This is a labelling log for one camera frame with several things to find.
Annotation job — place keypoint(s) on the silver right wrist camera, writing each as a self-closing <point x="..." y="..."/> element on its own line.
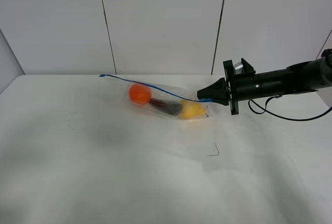
<point x="238" y="68"/>

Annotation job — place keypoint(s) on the clear zip bag blue seal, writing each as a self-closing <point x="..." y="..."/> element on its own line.
<point x="162" y="92"/>

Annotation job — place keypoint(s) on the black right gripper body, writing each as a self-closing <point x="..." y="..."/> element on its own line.
<point x="240" y="87"/>

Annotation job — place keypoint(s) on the yellow lemon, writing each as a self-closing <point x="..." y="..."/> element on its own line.
<point x="192" y="110"/>

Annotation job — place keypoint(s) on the orange fruit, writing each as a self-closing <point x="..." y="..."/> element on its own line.
<point x="140" y="94"/>

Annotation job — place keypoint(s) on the dark purple eggplant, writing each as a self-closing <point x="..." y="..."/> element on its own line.
<point x="168" y="107"/>

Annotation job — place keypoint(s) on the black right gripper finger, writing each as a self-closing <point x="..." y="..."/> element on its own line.
<point x="216" y="91"/>
<point x="222" y="99"/>

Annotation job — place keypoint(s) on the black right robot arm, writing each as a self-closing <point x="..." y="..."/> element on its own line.
<point x="300" y="78"/>

